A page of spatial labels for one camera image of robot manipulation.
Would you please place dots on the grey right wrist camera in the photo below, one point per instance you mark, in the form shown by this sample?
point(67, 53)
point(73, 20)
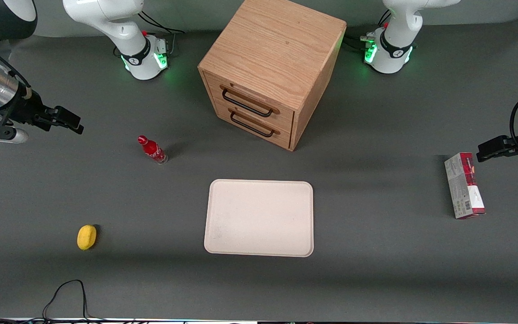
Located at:
point(2, 135)

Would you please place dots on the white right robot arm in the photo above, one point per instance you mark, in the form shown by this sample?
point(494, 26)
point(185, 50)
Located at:
point(124, 27)

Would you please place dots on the yellow lemon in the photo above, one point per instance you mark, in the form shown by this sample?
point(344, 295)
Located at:
point(87, 237)

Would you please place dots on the red grey cardboard box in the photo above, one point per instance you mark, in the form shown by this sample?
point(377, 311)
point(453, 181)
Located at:
point(463, 186)

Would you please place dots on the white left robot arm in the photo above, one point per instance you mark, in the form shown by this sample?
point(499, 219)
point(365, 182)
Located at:
point(394, 49)

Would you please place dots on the wooden lower drawer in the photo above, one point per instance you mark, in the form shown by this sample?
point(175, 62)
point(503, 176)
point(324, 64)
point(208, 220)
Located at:
point(283, 137)

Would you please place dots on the red cola bottle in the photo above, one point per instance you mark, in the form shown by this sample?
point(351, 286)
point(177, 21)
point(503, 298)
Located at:
point(152, 150)

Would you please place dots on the wooden drawer cabinet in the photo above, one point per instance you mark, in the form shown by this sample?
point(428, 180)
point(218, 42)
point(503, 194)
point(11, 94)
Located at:
point(272, 45)

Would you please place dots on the wooden upper drawer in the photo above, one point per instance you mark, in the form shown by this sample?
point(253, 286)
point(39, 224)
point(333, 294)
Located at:
point(281, 114)

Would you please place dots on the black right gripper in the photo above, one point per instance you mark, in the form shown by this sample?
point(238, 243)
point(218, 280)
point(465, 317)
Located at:
point(29, 109)

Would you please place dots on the beige plastic tray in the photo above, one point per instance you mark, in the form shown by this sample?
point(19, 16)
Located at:
point(259, 218)

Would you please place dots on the wooden drawer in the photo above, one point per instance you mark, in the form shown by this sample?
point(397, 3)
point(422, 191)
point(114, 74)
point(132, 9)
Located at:
point(283, 137)
point(281, 114)

